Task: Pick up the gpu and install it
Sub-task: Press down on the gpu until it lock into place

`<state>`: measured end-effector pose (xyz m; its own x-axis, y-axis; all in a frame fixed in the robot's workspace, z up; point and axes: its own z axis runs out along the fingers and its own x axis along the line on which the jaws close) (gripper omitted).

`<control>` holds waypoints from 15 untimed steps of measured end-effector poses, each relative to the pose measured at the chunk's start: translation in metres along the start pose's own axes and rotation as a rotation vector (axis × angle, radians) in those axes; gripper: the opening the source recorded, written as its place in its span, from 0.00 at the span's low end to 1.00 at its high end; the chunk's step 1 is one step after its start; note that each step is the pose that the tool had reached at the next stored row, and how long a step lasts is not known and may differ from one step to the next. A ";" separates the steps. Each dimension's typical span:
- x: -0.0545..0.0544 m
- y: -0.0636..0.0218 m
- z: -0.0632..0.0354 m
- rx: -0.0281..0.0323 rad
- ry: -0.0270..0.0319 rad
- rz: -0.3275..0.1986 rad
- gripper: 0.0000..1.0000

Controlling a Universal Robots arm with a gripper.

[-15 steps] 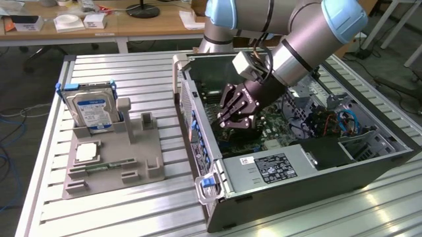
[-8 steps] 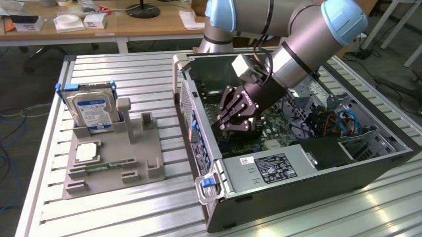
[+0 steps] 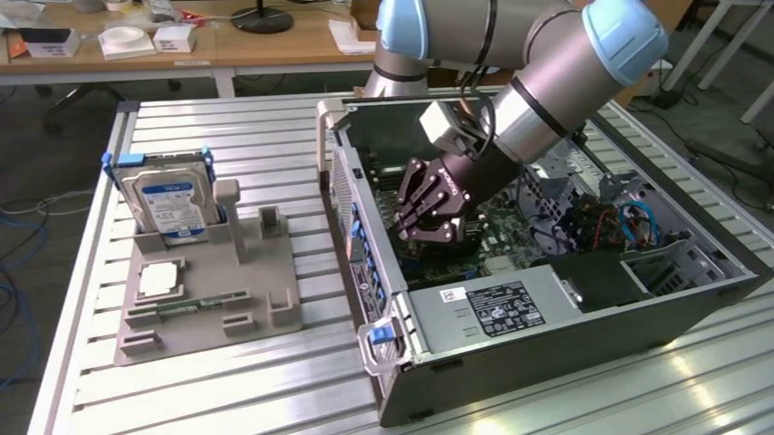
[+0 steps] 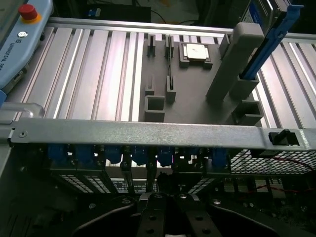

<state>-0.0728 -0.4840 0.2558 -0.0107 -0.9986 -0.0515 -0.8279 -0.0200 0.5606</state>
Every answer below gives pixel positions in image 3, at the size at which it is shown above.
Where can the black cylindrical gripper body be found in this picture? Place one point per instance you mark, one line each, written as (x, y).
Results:
(483, 181)

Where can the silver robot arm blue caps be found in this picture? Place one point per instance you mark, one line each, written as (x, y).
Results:
(544, 90)

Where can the silver socket cover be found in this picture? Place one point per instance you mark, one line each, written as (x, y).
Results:
(473, 229)

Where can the green motherboard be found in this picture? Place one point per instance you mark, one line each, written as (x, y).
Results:
(501, 217)

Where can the blue card retention strip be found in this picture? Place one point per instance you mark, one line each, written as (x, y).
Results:
(363, 247)

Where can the silver chipset heatsink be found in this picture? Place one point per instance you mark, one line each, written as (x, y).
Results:
(499, 265)

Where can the perforated metal drive cage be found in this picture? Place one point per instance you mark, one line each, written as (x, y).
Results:
(561, 181)

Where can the silver power supply with label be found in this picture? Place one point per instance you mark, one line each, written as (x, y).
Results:
(435, 326)

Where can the blue case latch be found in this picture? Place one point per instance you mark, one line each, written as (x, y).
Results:
(380, 336)

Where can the grey parts rack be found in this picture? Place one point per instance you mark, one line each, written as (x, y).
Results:
(253, 290)

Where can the white paper stack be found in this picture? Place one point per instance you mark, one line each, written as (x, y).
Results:
(353, 43)

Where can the black open PC case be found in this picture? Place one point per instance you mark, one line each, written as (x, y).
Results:
(544, 362)

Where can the wooden desk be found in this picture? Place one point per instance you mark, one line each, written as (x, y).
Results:
(272, 45)

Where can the small metal disk bay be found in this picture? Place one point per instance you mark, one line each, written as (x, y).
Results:
(695, 267)

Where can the green RAM stick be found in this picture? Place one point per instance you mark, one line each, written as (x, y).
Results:
(193, 304)

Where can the black round stand base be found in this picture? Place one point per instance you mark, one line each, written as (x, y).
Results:
(262, 22)

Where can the silver CPU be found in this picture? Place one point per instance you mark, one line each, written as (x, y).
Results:
(157, 278)

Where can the small white carton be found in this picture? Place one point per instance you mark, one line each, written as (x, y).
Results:
(174, 41)

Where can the small red item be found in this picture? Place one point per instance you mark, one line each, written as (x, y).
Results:
(193, 18)

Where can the white tape roll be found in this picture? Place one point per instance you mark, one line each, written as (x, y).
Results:
(114, 4)

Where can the grey cup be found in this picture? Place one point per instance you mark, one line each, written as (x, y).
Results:
(89, 5)

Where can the white box black lid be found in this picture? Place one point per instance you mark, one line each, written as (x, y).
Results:
(54, 47)

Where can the loose white papers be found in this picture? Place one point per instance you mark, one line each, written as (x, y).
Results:
(17, 16)

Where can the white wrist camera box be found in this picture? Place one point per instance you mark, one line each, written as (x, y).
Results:
(444, 122)

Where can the hard disk blue bracket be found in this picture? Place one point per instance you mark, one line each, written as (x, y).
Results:
(169, 204)

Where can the white table frame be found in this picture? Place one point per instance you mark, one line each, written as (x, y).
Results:
(758, 104)

